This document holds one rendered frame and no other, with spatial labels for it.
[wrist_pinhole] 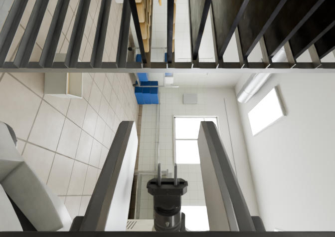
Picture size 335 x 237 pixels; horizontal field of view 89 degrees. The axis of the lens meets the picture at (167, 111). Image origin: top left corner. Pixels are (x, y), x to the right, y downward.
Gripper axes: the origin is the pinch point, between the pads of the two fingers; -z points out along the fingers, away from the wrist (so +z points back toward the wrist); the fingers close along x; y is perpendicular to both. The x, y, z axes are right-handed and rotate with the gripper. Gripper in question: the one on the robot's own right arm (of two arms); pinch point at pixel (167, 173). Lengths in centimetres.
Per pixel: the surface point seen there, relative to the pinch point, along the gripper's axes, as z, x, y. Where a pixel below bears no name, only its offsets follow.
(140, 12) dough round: -45.6, -7.2, -1.2
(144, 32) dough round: -42.1, -7.0, -6.7
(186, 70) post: -31.8, 7.1, -17.0
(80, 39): -44, -34, -23
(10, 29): -48, -63, -25
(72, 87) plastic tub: -23, -78, -93
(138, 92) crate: 1, -74, -395
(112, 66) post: -33.0, -20.2, -16.6
